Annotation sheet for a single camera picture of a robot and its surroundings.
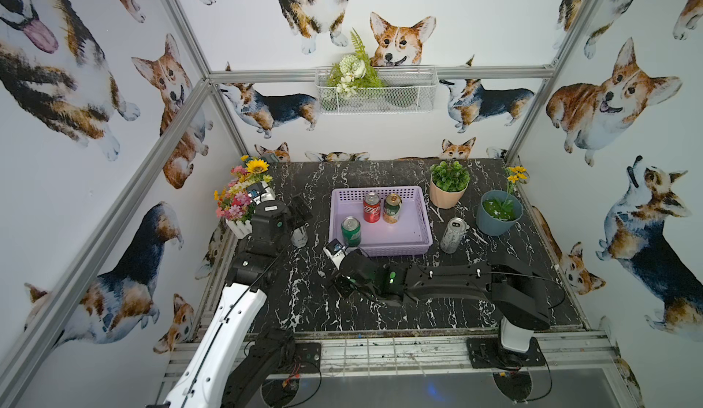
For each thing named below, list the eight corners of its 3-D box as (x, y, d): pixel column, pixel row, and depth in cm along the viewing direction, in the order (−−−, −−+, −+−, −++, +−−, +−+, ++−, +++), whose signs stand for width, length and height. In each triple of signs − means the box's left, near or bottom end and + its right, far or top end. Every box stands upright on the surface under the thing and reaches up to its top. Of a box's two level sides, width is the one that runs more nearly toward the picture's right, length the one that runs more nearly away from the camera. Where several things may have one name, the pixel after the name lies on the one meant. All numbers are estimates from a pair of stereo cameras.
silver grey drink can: (446, 257, 95) (457, 235, 84) (436, 245, 98) (445, 222, 87) (458, 249, 97) (470, 227, 85) (448, 237, 100) (458, 214, 88)
